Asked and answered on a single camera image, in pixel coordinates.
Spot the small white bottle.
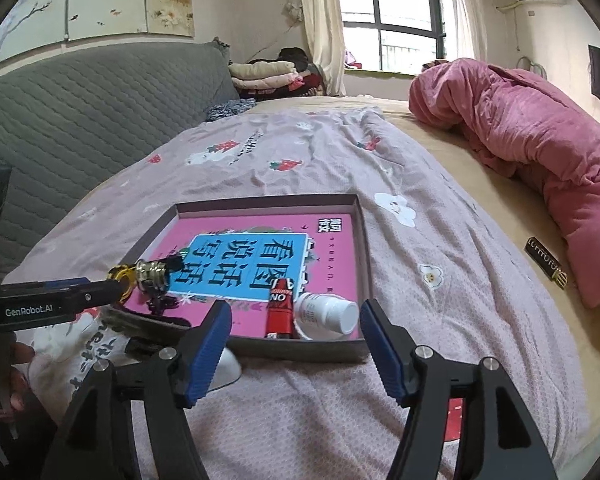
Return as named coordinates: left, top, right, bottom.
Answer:
left=295, top=292, right=361, bottom=336

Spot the pile of folded clothes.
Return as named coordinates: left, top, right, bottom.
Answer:
left=227, top=60, right=326, bottom=100

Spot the black and gold label strip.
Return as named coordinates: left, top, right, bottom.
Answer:
left=524, top=236, right=568, bottom=291

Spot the dark patterned cloth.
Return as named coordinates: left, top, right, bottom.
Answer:
left=205, top=97, right=258, bottom=122

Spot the brass bell with black handle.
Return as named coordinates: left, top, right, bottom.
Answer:
left=107, top=255, right=187, bottom=303

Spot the beige bed sheet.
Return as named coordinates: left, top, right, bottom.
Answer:
left=252, top=95, right=600, bottom=461

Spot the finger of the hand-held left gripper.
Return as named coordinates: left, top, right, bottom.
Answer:
left=42, top=276, right=92, bottom=292
left=75, top=280, right=131, bottom=311

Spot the strawberry printed purple bedsheet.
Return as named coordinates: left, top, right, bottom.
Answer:
left=2, top=107, right=600, bottom=480

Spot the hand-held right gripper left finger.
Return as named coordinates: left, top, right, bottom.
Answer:
left=40, top=300, right=233, bottom=480

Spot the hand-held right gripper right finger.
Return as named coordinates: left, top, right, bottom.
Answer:
left=359, top=299, right=561, bottom=480

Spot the pink duvet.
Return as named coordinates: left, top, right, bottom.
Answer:
left=408, top=57, right=600, bottom=311

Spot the person's left hand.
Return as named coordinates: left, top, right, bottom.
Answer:
left=10, top=342, right=35, bottom=411

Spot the black bag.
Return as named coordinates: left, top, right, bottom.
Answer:
left=277, top=47, right=308, bottom=68

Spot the white curtain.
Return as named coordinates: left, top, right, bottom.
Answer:
left=447, top=0, right=488, bottom=63
left=296, top=0, right=348, bottom=97

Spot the pink and blue book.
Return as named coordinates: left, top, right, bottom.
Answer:
left=125, top=212, right=361, bottom=341

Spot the grey quilted headboard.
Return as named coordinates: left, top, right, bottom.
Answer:
left=0, top=40, right=241, bottom=286

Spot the red tube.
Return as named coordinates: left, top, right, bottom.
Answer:
left=265, top=278, right=297, bottom=340

